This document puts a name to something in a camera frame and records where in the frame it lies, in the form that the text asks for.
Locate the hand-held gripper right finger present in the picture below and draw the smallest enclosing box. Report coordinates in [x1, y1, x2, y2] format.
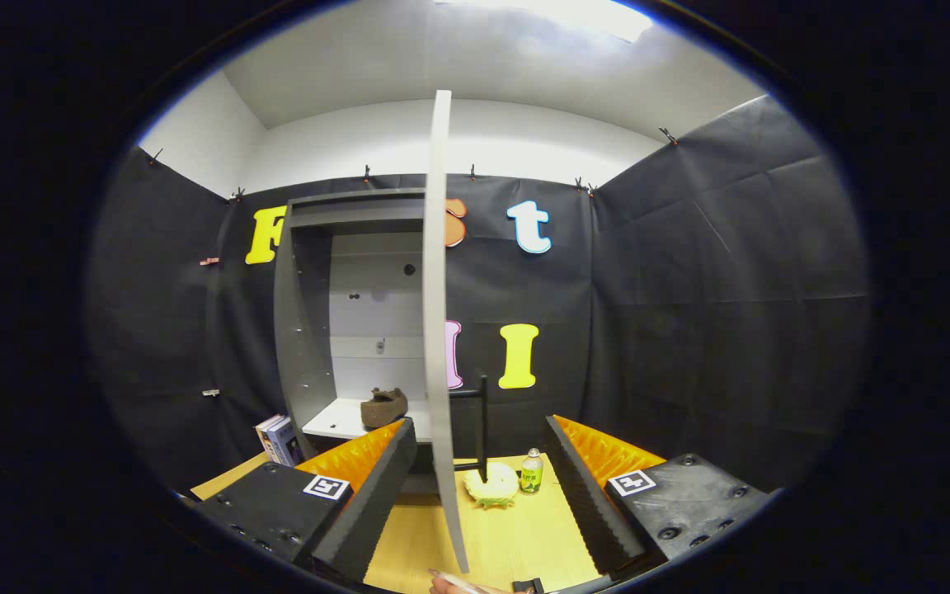
[543, 413, 774, 579]

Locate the beige shoe cabinet door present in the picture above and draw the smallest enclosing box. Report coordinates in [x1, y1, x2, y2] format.
[421, 89, 493, 575]

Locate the brown fuzzy shoe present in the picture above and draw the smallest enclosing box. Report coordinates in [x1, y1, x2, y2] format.
[360, 385, 409, 431]

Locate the white spine book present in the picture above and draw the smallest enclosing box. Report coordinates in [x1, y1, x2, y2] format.
[254, 414, 282, 461]

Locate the green drink bottle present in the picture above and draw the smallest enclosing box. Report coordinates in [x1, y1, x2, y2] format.
[520, 448, 544, 497]

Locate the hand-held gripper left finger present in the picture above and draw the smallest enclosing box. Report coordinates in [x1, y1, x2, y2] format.
[195, 417, 419, 585]

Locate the yellow-green toy cabbage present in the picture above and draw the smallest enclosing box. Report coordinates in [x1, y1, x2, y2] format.
[462, 461, 520, 511]

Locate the grey shoe cabinet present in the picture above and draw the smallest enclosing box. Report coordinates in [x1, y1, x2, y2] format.
[273, 187, 436, 477]

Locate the black backdrop cloth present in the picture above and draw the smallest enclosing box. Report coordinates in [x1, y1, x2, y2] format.
[87, 94, 868, 497]

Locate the blue book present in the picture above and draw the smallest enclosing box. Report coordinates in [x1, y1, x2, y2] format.
[265, 416, 303, 468]

